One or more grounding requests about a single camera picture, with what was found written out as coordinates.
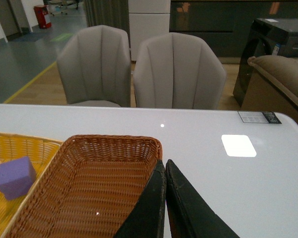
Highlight grey upholstered chair right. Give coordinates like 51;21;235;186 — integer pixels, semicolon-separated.
133;33;227;110

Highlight white cabinet column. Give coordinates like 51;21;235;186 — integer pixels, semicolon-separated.
128;0;171;61

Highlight dark grey counter cabinet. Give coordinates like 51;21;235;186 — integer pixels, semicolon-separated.
169;0;298;58

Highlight label sticker on table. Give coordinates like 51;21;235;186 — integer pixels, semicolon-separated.
238;111;281;124

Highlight grey curtain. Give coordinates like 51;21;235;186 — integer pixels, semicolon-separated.
83;0;130;35

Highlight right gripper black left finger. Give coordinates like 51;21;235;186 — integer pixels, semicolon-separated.
114;161;166;238

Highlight black washing machine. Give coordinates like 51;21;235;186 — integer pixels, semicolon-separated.
233;18;298;106

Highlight brown sofa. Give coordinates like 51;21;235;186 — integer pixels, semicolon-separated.
241;55;298;124

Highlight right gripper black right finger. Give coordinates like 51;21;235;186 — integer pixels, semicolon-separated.
166;160;238;238

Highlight grey upholstered chair left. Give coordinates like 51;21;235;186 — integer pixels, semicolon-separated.
56;25;131;107

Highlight red bin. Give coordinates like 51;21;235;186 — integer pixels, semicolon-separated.
34;5;52;29

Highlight purple foam cube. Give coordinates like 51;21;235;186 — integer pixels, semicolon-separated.
0;156;37;201

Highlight yellow woven basket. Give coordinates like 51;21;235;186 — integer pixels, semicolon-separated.
0;132;61;236

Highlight grey upholstered chair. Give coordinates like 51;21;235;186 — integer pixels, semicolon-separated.
133;33;227;110
56;25;131;107

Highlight brown woven basket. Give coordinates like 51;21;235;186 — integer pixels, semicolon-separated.
2;135;162;238

